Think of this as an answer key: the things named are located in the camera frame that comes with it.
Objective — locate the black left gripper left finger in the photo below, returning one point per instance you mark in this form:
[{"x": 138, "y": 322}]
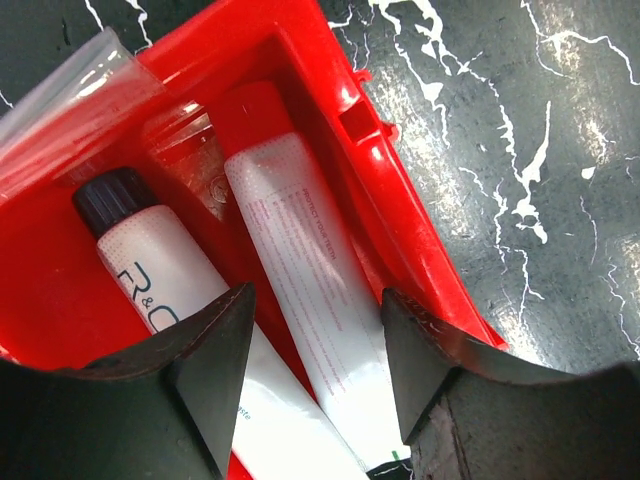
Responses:
[{"x": 164, "y": 408}]

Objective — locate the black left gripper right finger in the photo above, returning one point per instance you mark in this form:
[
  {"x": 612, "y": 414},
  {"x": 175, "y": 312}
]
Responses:
[{"x": 467, "y": 410}]

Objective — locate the white toothpaste tube red cap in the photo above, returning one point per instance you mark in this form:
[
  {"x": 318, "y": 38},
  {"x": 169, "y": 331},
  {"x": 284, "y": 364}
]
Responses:
[{"x": 305, "y": 251}]

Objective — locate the white toothpaste tube black cap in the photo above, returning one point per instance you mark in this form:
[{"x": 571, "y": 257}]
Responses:
[{"x": 280, "y": 431}]

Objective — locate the red plastic organizer bin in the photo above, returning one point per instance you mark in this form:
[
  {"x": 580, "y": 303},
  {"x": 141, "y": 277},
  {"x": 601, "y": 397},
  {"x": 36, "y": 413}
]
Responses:
[{"x": 104, "y": 109}]

